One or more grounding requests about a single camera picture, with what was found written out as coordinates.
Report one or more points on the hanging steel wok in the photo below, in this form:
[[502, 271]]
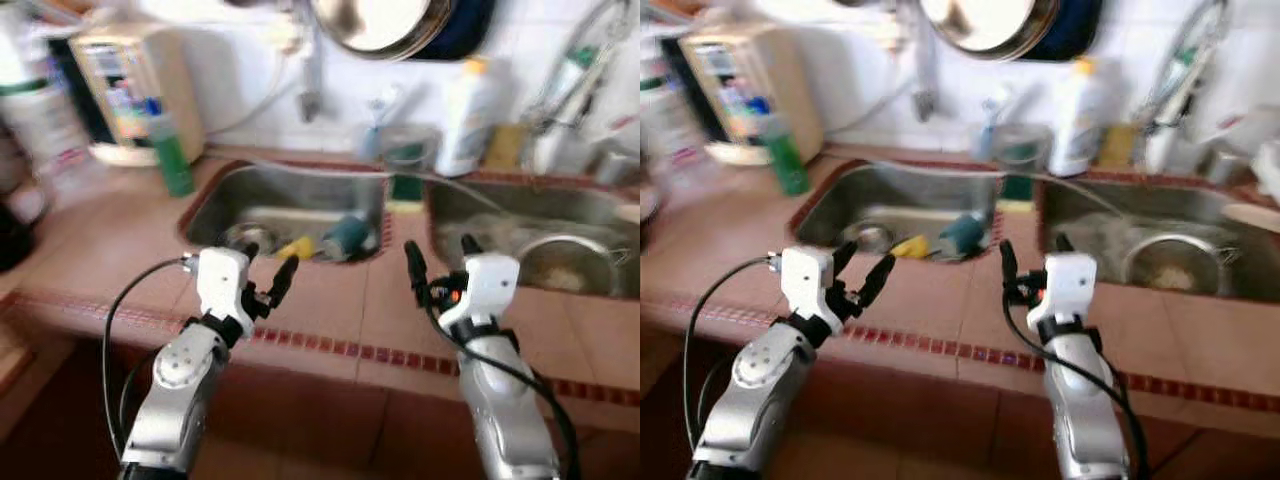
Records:
[[375, 25], [985, 25]]

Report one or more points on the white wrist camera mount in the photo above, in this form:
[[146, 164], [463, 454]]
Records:
[[490, 285], [222, 285], [805, 285], [1065, 285]]

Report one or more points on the green dish soap bottle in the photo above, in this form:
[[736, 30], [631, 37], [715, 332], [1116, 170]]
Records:
[[788, 165], [172, 160]]

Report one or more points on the blue mug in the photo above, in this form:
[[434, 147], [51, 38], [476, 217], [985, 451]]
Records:
[[960, 237], [345, 238]]

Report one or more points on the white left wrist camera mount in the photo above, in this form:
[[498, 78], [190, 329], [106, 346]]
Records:
[[805, 285], [222, 285]]

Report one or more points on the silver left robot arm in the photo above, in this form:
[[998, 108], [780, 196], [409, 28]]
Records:
[[755, 400], [175, 400]]

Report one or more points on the clear plastic pail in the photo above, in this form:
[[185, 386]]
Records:
[[408, 152], [1020, 152]]

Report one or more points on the white detergent bottle yellow cap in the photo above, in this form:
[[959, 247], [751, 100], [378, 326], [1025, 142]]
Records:
[[465, 120], [1075, 120]]

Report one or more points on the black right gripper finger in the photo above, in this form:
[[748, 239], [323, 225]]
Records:
[[417, 268], [471, 246], [1065, 244], [1010, 265]]

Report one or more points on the steel strainer bowl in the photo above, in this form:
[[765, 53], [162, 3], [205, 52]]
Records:
[[1175, 275], [560, 275]]

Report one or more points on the black electric kettle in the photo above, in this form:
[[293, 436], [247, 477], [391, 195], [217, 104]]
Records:
[[12, 240]]

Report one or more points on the beige water purifier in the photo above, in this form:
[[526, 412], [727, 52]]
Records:
[[150, 90], [770, 90]]

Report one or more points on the grey wall tap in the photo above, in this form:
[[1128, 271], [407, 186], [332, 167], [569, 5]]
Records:
[[310, 90], [922, 90]]

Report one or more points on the steel sink basin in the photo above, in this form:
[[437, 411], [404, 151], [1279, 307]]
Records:
[[1090, 200], [880, 195], [270, 195], [470, 200]]

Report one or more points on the white plastic ladle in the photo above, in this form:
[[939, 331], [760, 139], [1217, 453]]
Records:
[[1255, 218]]

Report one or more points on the hanging dark blue pan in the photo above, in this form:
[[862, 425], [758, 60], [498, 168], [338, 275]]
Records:
[[470, 30], [1080, 30]]

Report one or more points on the clear plastic water jug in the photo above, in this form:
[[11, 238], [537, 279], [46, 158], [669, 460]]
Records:
[[40, 120], [665, 120]]

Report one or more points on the yellow plastic bowl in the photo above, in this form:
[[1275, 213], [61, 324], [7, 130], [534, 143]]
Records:
[[297, 248], [910, 247]]

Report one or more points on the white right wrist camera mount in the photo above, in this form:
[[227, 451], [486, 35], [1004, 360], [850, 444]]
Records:
[[490, 285], [1065, 285]]

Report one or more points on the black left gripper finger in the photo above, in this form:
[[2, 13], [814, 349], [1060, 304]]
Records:
[[877, 280], [845, 257], [283, 280], [249, 252]]

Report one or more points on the chrome sink faucet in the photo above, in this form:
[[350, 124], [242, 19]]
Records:
[[1190, 70], [580, 70]]

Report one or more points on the green scouring sponge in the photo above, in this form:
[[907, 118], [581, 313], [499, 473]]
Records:
[[1017, 188], [407, 188]]

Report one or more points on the yellow sponge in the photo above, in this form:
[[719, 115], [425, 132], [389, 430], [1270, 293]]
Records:
[[1118, 146], [507, 147]]

